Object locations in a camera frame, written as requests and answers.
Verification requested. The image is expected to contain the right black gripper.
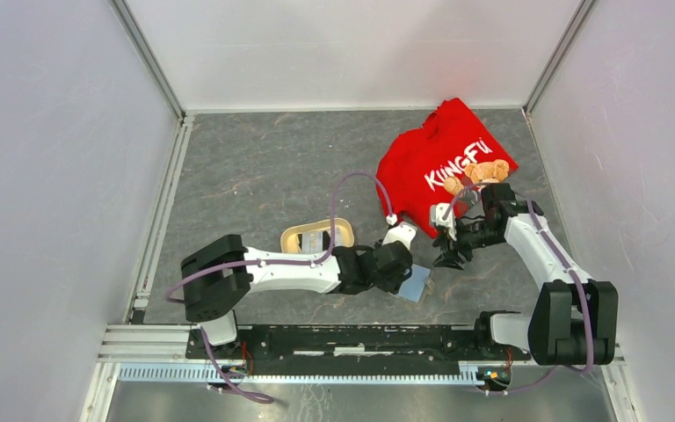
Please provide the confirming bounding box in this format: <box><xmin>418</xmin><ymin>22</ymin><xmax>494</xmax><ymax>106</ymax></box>
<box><xmin>432</xmin><ymin>217</ymin><xmax>506</xmax><ymax>272</ymax></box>

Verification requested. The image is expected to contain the beige oval tray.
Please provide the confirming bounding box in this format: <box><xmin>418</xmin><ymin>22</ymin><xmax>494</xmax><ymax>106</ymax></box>
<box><xmin>280</xmin><ymin>217</ymin><xmax>355</xmax><ymax>254</ymax></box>

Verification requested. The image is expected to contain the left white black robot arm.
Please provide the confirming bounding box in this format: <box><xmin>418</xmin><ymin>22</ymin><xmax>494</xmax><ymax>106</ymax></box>
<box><xmin>180</xmin><ymin>234</ymin><xmax>413</xmax><ymax>359</ymax></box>

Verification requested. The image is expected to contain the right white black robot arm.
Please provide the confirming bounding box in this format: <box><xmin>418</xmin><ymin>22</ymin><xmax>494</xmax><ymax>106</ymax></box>
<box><xmin>430</xmin><ymin>183</ymin><xmax>619</xmax><ymax>370</ymax></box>

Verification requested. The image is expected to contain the red kung fu t-shirt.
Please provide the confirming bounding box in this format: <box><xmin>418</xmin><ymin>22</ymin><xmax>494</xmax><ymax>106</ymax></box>
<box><xmin>376</xmin><ymin>98</ymin><xmax>519</xmax><ymax>238</ymax></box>

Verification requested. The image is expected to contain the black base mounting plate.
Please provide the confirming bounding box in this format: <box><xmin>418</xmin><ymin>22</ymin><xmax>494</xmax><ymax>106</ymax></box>
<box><xmin>212</xmin><ymin>324</ymin><xmax>531</xmax><ymax>375</ymax></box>

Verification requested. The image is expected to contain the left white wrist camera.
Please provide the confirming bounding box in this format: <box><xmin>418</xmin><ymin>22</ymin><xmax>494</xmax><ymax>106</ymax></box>
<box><xmin>381</xmin><ymin>214</ymin><xmax>417</xmax><ymax>251</ymax></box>

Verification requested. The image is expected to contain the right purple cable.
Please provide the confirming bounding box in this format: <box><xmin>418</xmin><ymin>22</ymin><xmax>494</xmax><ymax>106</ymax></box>
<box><xmin>445</xmin><ymin>183</ymin><xmax>596</xmax><ymax>396</ymax></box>

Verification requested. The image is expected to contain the aluminium frame rail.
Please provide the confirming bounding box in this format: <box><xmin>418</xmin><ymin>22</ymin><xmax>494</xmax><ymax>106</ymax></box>
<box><xmin>98</xmin><ymin>324</ymin><xmax>627</xmax><ymax>387</ymax></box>

